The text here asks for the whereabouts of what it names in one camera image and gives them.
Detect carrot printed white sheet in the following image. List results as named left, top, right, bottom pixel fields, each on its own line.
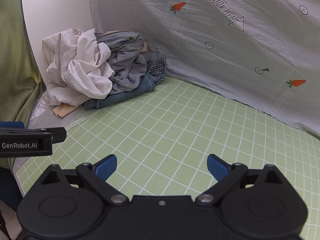
left=87, top=0, right=320, bottom=137

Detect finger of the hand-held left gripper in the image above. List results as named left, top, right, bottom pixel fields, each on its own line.
left=51, top=127, right=67, bottom=143

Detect grey garment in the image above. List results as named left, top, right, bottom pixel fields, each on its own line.
left=95, top=31, right=148, bottom=96

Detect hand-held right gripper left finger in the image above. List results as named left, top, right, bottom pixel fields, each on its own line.
left=40, top=154, right=130, bottom=207

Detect white garment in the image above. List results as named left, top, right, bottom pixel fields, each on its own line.
left=42, top=28, right=113, bottom=107

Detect green cloth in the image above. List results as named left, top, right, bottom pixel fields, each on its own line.
left=0, top=0, right=46, bottom=128

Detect beige garment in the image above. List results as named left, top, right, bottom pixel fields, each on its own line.
left=52, top=31, right=148, bottom=118

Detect blue jeans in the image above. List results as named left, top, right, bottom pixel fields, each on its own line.
left=84, top=74, right=156, bottom=110

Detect clear plastic sheet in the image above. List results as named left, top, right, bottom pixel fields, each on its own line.
left=27, top=90, right=88, bottom=130

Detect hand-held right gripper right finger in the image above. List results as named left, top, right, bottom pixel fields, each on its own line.
left=195, top=154, right=287, bottom=207

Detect white board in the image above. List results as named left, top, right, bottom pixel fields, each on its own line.
left=21, top=0, right=96, bottom=87

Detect blue checked garment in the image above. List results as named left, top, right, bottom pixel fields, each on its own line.
left=147, top=57, right=167, bottom=85

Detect green grid mat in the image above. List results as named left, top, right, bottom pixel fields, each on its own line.
left=14, top=76, right=320, bottom=240

